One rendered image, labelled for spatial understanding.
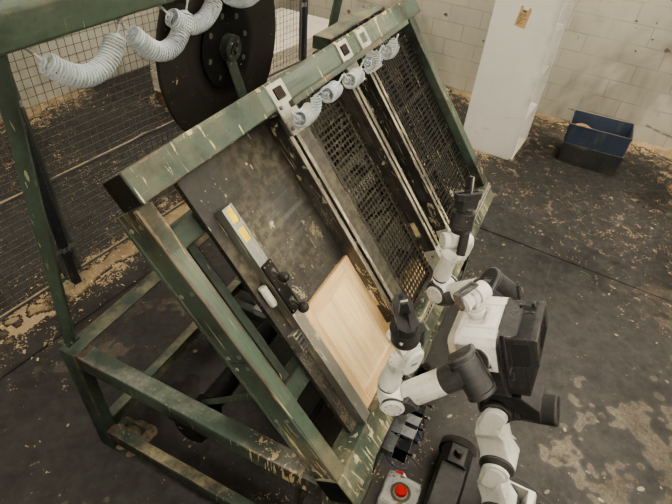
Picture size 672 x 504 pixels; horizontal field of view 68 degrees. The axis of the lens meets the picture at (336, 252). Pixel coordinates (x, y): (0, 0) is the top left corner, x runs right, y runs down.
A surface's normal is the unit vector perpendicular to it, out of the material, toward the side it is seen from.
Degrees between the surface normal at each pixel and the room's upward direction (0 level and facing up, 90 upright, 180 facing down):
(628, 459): 0
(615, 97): 90
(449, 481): 0
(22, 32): 90
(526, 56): 90
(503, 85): 90
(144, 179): 53
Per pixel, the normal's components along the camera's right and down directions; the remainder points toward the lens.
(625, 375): 0.07, -0.76
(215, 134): 0.76, -0.19
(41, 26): 0.90, 0.33
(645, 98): -0.52, 0.53
